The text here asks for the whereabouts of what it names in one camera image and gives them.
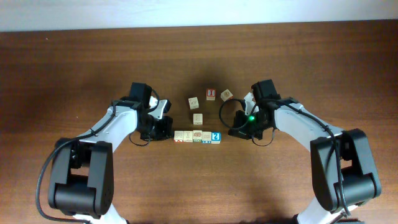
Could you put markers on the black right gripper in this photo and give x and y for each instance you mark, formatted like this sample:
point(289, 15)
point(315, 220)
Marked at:
point(242, 133)

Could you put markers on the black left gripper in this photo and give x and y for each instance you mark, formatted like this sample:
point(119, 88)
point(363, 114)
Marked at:
point(165, 132)

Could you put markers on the red letter A block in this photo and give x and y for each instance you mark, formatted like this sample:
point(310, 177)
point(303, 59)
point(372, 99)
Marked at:
point(178, 136)

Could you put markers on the blue number 2 block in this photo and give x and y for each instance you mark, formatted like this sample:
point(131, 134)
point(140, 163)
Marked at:
point(215, 137)

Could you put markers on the green letter B block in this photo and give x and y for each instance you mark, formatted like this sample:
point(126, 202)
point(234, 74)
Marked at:
point(197, 135)

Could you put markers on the blue letter H block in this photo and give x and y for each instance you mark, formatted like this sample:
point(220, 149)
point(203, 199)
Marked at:
point(206, 137)

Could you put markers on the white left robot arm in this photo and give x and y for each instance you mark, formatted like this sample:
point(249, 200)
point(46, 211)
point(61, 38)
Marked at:
point(82, 177)

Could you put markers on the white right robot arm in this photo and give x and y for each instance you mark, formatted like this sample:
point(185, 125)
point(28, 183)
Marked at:
point(344, 174)

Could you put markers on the plain wooden picture block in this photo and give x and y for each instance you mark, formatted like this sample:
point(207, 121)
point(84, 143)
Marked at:
point(188, 136)

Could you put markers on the red letter Q block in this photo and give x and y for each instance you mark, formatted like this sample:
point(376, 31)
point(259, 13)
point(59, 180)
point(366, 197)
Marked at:
point(226, 95)

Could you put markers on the green letter N block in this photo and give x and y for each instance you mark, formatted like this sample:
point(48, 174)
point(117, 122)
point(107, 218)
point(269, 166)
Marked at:
point(197, 119)

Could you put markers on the red letter I block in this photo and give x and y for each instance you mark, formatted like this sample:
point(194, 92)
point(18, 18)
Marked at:
point(210, 94)

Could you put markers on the wooden number 5 block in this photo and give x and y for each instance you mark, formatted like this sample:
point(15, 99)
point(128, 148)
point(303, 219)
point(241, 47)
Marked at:
point(193, 103)

